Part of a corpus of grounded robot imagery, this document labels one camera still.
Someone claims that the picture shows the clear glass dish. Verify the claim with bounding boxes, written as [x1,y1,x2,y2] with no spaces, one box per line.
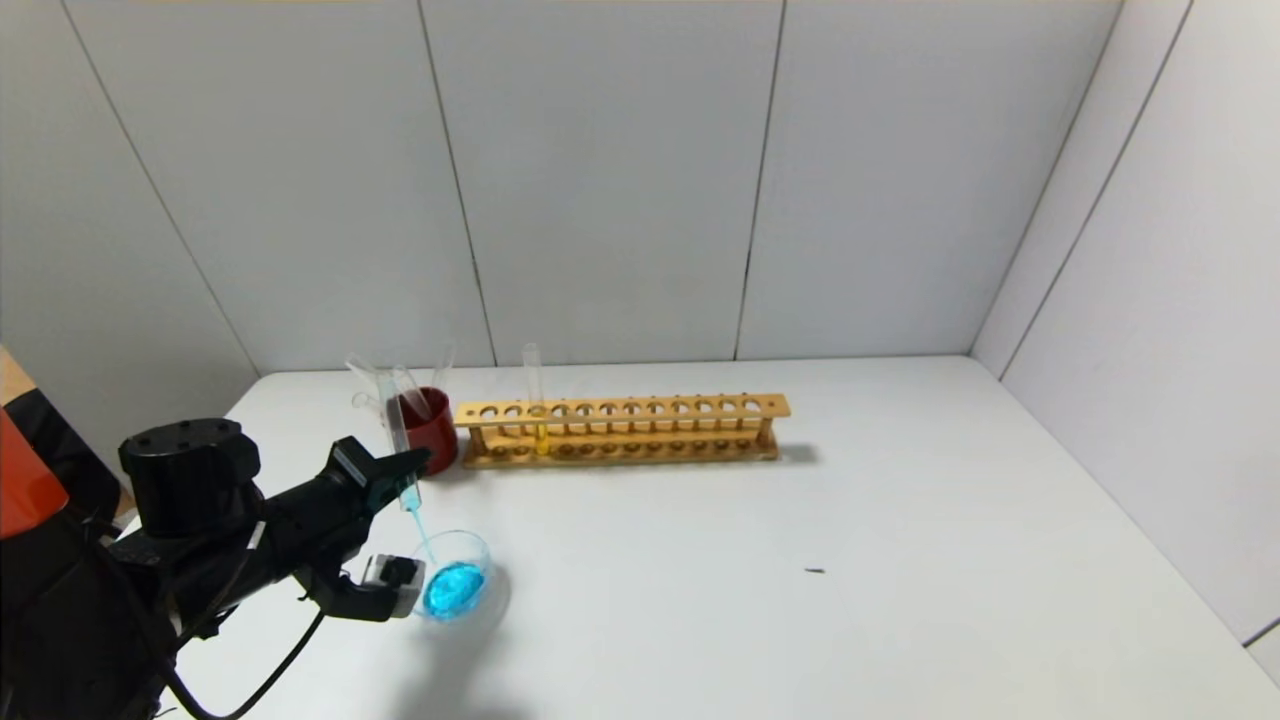
[405,530,513,643]

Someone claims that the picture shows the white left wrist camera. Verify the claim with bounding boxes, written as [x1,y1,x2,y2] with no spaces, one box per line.
[300,553,428,623]

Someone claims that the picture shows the yellow pigment glass test tube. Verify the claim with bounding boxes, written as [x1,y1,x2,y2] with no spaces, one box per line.
[521,343,551,457]

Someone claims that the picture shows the wooden test tube rack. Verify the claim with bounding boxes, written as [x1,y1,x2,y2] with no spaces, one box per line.
[455,393,791,471]

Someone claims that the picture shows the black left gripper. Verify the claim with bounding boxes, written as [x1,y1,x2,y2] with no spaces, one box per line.
[259,435,432,565]

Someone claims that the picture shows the red plastic cup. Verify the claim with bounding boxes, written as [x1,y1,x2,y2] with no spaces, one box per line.
[385,387,460,476]

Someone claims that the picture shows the orange robot body panel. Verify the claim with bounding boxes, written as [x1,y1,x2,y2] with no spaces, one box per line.
[0,408,73,541]

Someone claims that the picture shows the blue pigment glass test tube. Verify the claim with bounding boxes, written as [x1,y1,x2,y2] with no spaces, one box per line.
[380,375,423,513]

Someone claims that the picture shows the black camera cable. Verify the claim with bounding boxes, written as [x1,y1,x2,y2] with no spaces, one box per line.
[165,610,326,720]

